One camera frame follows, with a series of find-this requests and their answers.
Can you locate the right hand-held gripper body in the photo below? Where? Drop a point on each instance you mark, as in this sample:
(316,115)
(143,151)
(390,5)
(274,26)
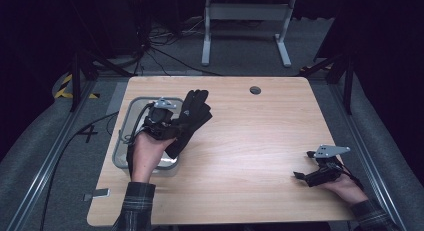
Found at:
(328,172)

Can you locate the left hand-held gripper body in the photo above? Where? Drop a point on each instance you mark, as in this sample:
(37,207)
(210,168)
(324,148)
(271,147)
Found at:
(159,119)

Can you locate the black glove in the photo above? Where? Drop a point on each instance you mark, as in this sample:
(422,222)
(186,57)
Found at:
(193,112)

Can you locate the person's right hand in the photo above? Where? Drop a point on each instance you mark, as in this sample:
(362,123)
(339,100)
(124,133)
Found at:
(348,189)

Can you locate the person's left hand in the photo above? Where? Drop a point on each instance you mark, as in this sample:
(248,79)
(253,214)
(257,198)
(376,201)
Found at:
(146,157)

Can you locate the black tripod stand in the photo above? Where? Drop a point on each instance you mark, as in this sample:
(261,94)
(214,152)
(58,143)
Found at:
(348,91)
(76,84)

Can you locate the yellow black hazard tape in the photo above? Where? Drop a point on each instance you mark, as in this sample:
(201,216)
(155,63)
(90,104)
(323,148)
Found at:
(63,91)

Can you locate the small grey metal bracket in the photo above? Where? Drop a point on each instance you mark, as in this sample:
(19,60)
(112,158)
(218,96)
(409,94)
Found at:
(98,193)

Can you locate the grey metal stand frame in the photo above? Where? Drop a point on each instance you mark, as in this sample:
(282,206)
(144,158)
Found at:
(246,11)

